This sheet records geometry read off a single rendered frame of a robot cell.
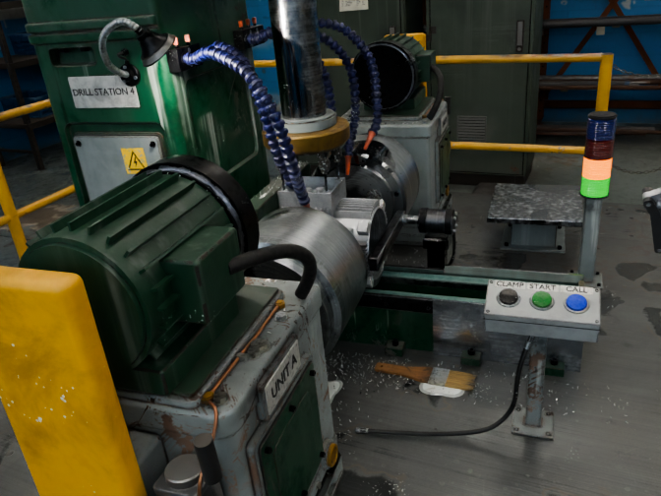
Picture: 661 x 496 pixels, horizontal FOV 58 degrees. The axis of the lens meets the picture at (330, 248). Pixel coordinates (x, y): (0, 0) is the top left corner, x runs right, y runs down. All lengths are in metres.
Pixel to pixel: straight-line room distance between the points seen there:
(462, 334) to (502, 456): 0.28
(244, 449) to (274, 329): 0.15
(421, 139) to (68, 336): 1.24
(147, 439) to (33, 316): 0.21
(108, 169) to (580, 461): 1.02
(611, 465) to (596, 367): 0.26
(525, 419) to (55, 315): 0.83
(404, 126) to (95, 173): 0.80
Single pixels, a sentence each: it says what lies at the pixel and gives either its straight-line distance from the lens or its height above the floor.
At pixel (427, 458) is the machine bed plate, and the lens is 1.09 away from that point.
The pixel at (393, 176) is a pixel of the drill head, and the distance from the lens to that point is 1.41.
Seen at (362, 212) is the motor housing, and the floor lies 1.10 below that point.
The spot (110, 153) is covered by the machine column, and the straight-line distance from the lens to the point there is 1.28.
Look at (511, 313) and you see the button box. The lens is 0.98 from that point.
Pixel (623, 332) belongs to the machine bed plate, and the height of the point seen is 0.80.
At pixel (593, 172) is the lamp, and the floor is 1.09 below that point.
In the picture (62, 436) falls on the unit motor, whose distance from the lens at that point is 0.67.
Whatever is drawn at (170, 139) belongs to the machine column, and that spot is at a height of 1.29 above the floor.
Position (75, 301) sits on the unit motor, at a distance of 0.56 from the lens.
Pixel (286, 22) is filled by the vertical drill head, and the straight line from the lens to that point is 1.18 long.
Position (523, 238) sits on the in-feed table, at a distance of 1.77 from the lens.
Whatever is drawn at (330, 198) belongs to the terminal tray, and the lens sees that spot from 1.24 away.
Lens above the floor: 1.57
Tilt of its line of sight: 25 degrees down
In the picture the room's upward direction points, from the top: 6 degrees counter-clockwise
